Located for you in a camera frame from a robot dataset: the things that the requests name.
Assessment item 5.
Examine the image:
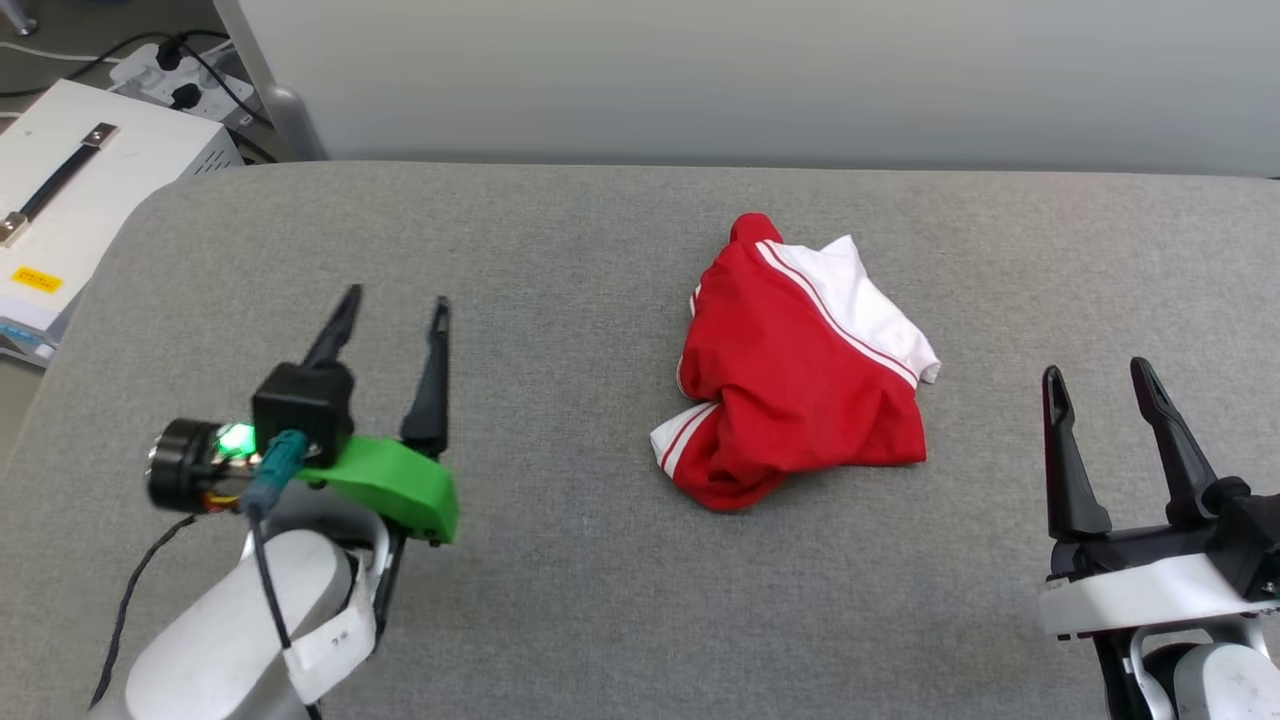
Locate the red and white garment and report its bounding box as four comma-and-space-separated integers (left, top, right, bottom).
650, 213, 942, 513

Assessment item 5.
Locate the black camera cable teal plug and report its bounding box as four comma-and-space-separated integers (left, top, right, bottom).
243, 430, 323, 720

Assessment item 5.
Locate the white equipment case black handle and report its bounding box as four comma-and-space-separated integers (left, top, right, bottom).
0, 79, 246, 371

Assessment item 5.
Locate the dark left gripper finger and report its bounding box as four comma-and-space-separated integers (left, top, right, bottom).
301, 284, 364, 369
401, 296, 451, 459

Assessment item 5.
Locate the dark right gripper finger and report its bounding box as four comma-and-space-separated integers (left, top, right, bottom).
1041, 366, 1113, 543
1130, 357, 1223, 528

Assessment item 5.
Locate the white floor cable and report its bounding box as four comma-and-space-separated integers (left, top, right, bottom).
0, 40, 123, 67

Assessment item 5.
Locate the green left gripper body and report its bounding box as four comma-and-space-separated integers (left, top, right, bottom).
147, 417, 461, 547

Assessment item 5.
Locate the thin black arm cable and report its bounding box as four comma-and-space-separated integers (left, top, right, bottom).
88, 514, 201, 713

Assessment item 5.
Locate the white metal frame post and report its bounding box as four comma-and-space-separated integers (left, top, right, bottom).
213, 0, 329, 163

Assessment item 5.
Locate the white power strip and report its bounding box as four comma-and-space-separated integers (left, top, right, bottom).
108, 40, 257, 132

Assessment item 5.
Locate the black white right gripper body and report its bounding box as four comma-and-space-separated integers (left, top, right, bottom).
1038, 477, 1280, 641

